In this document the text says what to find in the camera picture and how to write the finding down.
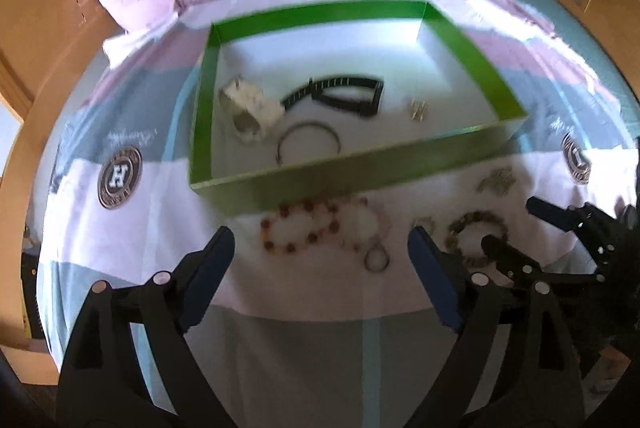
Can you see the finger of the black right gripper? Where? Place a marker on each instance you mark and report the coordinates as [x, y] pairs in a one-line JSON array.
[[598, 308], [613, 244]]

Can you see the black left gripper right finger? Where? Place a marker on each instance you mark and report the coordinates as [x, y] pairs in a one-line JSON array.
[[539, 382]]

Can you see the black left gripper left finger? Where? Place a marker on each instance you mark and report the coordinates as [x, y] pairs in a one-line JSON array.
[[101, 381]]

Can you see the black wristwatch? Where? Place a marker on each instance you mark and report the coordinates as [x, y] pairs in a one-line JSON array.
[[321, 90]]

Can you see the cream white wristwatch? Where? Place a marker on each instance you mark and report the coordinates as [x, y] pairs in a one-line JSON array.
[[249, 113]]

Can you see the silver metal bangle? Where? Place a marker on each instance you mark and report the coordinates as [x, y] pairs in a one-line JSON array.
[[306, 142]]

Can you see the green silver flower brooch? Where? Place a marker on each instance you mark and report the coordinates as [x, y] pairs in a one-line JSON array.
[[498, 182]]

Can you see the plaid pastel bed sheet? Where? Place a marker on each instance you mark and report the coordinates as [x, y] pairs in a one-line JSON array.
[[315, 339]]

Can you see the green cardboard box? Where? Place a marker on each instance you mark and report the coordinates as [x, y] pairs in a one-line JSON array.
[[416, 50]]

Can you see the wooden bed headboard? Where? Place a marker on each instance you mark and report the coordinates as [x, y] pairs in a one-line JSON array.
[[46, 46]]

